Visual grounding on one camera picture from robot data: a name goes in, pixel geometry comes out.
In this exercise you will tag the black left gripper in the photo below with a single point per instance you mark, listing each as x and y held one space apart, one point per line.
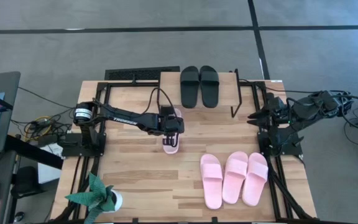
171 123

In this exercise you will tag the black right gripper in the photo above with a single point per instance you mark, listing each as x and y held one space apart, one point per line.
280 115

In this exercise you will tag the pink foam slide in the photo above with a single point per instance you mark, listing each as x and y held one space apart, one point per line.
255 180
171 150
211 180
235 177

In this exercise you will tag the black foam slide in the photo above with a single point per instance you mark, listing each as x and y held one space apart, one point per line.
190 93
209 93

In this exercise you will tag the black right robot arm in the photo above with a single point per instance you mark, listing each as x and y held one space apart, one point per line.
319 104

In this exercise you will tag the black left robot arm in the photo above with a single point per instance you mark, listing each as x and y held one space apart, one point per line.
126 119

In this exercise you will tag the black perforated floor grille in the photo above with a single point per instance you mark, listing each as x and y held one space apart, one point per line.
135 74

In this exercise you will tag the green plant in white pot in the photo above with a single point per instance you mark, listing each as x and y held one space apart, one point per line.
98 196

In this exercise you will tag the white box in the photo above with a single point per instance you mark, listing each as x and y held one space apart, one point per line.
50 174

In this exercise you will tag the black stool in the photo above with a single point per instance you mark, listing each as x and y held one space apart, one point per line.
26 182

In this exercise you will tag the black caster wheel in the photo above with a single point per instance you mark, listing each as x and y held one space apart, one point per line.
19 216

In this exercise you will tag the wooden shelf with black frame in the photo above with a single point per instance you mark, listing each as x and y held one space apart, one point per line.
169 90

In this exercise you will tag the black aluminium rig frame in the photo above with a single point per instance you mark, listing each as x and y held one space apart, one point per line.
123 84

